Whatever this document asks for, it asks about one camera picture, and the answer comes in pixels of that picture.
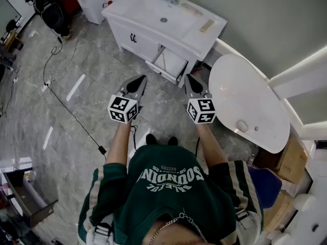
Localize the white roll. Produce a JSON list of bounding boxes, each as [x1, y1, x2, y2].
[[22, 178, 49, 209]]

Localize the person's left forearm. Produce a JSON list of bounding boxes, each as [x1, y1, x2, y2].
[[104, 121, 134, 167]]

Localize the orange cabinet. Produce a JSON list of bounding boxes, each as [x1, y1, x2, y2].
[[56, 0, 83, 15]]

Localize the blue cushion wooden stool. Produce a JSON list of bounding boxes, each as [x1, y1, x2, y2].
[[247, 165, 296, 233]]

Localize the silver chain necklace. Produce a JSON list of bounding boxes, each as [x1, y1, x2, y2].
[[147, 212, 208, 245]]

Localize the dark open wooden box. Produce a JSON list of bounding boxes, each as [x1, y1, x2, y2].
[[2, 169, 59, 230]]

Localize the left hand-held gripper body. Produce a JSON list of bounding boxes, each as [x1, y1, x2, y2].
[[107, 88, 144, 124]]

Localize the beige flat wooden strip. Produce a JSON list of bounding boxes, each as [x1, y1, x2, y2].
[[199, 19, 216, 34]]

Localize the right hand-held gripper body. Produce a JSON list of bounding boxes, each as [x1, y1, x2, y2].
[[184, 92, 217, 125]]

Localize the black office chair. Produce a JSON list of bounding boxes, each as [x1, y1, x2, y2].
[[33, 0, 74, 39]]

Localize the brown cardboard box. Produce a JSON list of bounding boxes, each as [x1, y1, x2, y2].
[[255, 136, 309, 185]]

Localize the white rounded foam piece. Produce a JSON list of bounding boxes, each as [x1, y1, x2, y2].
[[293, 193, 318, 213]]

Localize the white sink vanity cabinet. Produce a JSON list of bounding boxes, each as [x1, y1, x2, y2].
[[101, 0, 228, 89]]

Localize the person's right forearm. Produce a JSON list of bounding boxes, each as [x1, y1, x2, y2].
[[195, 122, 229, 170]]

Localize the white vanity drawer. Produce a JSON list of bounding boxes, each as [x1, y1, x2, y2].
[[145, 44, 190, 85]]

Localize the white water dispenser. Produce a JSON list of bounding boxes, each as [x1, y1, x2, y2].
[[72, 0, 108, 26]]

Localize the black floor cable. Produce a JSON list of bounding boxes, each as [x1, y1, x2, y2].
[[42, 36, 107, 160]]

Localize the white harness strap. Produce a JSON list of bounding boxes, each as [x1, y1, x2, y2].
[[233, 208, 263, 240], [85, 214, 114, 245]]

